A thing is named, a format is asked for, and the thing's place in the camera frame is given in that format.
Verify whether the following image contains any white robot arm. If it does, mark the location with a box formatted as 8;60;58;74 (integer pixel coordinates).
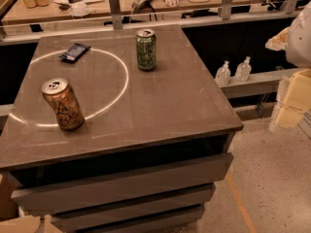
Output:
265;2;311;131

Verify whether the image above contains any metal railing post left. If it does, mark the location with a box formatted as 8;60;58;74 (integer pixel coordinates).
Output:
109;0;122;30

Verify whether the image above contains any grey drawer cabinet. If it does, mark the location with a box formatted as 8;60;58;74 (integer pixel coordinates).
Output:
0;25;242;233

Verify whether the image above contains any green soda can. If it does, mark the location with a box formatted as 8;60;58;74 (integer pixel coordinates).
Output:
136;28;156;71

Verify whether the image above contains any clear sanitizer bottle left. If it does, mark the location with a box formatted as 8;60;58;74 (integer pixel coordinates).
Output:
215;61;230;86

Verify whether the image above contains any metal railing post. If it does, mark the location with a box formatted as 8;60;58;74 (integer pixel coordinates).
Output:
109;0;122;30
218;0;233;20

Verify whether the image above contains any clear sanitizer bottle right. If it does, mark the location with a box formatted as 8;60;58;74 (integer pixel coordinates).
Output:
235;56;252;82

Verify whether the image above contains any orange soda can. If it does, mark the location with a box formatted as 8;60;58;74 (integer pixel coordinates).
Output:
42;78;85;131

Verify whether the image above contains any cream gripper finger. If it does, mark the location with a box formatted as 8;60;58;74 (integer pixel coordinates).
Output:
265;27;289;51
269;68;311;132

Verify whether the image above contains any metal railing post right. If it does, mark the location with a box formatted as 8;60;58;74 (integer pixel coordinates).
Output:
218;0;233;20

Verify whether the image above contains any clear sanitizer bottle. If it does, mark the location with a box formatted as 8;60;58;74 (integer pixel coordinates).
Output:
215;61;230;86
235;56;252;82

